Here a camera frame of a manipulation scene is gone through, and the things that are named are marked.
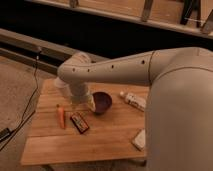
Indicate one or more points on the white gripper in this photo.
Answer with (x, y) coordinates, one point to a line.
(80, 94)

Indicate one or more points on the white sponge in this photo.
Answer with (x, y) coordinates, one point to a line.
(139, 141)

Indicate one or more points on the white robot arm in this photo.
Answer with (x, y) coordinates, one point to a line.
(179, 108)

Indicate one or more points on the dark ceramic bowl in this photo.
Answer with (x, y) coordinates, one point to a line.
(103, 102)

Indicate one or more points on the white paper cup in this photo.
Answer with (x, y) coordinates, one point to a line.
(62, 87)

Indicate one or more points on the orange carrot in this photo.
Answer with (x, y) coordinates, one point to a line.
(61, 115)

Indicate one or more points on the red black snack packet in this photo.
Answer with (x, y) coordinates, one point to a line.
(79, 122)

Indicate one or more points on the wooden table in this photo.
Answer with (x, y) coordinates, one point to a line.
(109, 136)

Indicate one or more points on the white plastic bottle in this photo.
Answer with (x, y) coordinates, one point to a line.
(133, 100)

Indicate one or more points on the black power adapter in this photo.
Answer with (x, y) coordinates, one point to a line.
(4, 134)

